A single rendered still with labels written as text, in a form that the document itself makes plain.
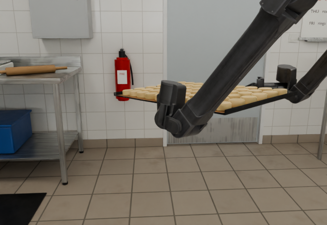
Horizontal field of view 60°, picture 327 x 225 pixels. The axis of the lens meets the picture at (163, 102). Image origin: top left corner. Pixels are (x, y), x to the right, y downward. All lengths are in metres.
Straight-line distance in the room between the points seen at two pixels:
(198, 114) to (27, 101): 2.64
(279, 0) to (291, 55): 2.69
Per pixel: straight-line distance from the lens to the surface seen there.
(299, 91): 1.18
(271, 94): 1.01
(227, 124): 3.18
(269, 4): 0.57
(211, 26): 2.97
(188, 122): 0.68
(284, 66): 1.22
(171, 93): 0.74
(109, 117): 3.02
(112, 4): 2.89
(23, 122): 2.81
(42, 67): 2.50
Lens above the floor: 1.21
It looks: 14 degrees down
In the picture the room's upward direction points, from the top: straight up
